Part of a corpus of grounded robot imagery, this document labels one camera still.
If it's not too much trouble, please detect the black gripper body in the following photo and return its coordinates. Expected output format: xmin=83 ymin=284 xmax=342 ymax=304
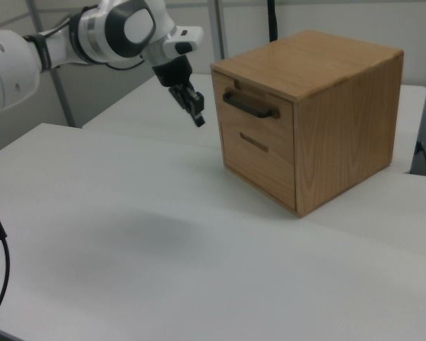
xmin=151 ymin=54 xmax=195 ymax=90

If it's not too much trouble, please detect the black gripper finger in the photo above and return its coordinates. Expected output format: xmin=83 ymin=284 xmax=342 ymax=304
xmin=184 ymin=89 xmax=207 ymax=128
xmin=168 ymin=84 xmax=191 ymax=112

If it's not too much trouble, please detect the wooden drawer with black handle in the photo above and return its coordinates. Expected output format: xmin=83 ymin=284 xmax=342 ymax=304
xmin=212 ymin=71 xmax=296 ymax=158

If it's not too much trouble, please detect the wooden drawer with slot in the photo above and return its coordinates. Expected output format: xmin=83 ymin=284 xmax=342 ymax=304
xmin=220 ymin=120 xmax=297 ymax=212

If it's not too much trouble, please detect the wooden two-drawer cabinet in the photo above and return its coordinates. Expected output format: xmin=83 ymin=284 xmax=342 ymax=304
xmin=210 ymin=29 xmax=404 ymax=219

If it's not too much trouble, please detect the grey aluminium frame post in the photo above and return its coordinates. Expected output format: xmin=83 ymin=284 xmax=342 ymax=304
xmin=208 ymin=0 xmax=229 ymax=62

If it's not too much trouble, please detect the black camera stand pole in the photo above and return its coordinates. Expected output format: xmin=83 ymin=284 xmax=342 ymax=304
xmin=267 ymin=0 xmax=280 ymax=43

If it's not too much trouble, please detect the grey slanted frame strut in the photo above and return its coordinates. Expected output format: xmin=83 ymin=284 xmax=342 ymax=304
xmin=27 ymin=0 xmax=76 ymax=128

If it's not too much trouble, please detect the thin black cable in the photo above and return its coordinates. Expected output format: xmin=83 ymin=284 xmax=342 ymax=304
xmin=416 ymin=141 xmax=426 ymax=177

